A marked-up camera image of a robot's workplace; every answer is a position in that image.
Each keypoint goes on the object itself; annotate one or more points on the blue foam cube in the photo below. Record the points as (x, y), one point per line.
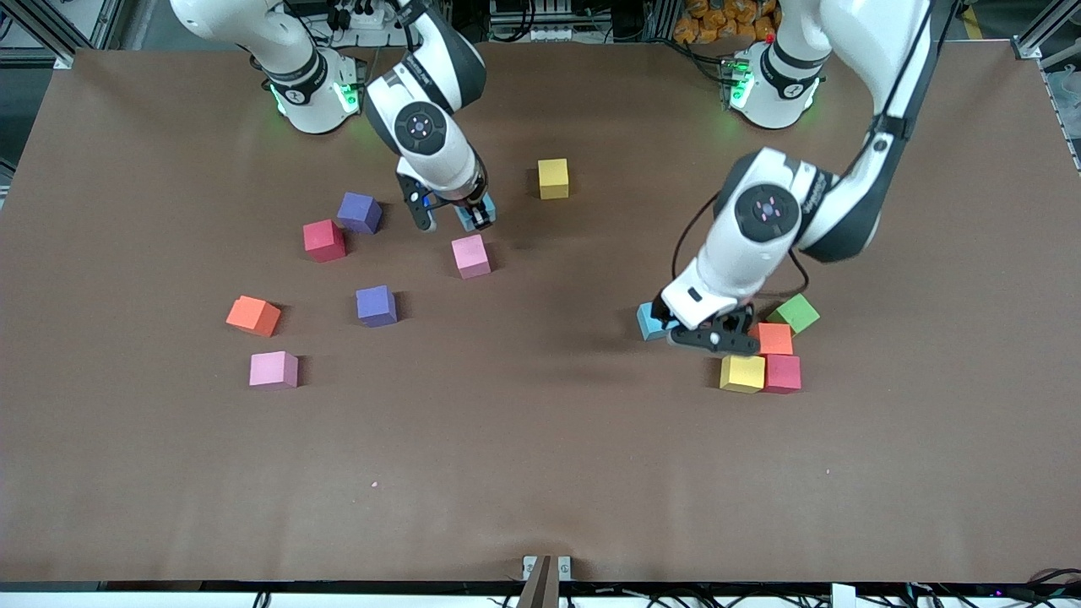
(646, 321)
(464, 218)

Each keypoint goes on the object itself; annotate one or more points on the pink foam cube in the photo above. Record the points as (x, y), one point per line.
(273, 369)
(470, 256)

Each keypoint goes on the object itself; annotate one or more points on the yellow foam cube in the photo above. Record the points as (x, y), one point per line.
(553, 178)
(741, 372)

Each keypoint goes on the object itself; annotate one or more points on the purple foam cube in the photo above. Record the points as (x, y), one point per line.
(359, 211)
(376, 306)

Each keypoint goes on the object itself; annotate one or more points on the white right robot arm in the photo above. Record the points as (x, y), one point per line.
(448, 160)

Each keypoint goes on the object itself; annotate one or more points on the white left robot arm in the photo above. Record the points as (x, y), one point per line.
(735, 262)

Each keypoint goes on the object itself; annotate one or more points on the orange foam cube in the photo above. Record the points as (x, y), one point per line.
(775, 339)
(253, 316)

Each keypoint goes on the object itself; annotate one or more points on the green foam cube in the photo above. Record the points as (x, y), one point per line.
(795, 312)

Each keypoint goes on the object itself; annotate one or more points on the red foam cube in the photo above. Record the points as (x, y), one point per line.
(784, 374)
(323, 241)

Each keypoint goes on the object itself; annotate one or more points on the white power strip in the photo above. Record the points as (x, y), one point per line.
(363, 17)
(549, 34)

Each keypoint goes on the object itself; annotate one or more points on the bag of orange items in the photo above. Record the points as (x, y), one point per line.
(718, 21)

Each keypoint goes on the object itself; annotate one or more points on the grey metal camera bracket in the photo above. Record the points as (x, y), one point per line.
(546, 574)

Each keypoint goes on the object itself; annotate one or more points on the aluminium frame profile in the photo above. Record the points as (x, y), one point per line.
(1043, 34)
(84, 25)

